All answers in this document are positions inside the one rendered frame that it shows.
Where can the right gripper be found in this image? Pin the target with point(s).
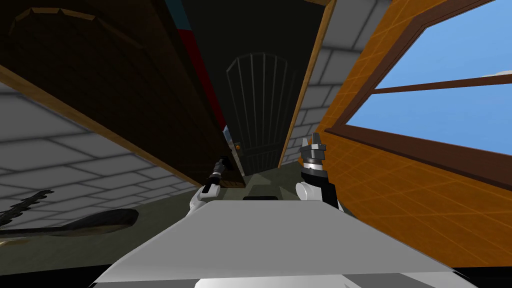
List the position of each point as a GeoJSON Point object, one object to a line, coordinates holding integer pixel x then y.
{"type": "Point", "coordinates": [313, 152]}

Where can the red and blue wall picture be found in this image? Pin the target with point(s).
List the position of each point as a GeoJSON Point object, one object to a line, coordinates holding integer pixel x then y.
{"type": "Point", "coordinates": [200, 64]}

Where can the brown framed window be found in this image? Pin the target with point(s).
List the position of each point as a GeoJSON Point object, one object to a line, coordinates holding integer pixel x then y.
{"type": "Point", "coordinates": [440, 116]}

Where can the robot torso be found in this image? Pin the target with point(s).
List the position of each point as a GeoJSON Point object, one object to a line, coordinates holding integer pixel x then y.
{"type": "Point", "coordinates": [264, 244]}

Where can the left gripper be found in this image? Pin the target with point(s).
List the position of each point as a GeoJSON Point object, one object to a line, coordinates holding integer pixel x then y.
{"type": "Point", "coordinates": [222, 164]}

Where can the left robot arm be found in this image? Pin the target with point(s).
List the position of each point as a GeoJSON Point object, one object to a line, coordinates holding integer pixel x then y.
{"type": "Point", "coordinates": [204, 193]}

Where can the dark arched panelled door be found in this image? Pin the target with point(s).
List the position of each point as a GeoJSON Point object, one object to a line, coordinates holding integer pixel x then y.
{"type": "Point", "coordinates": [264, 120]}

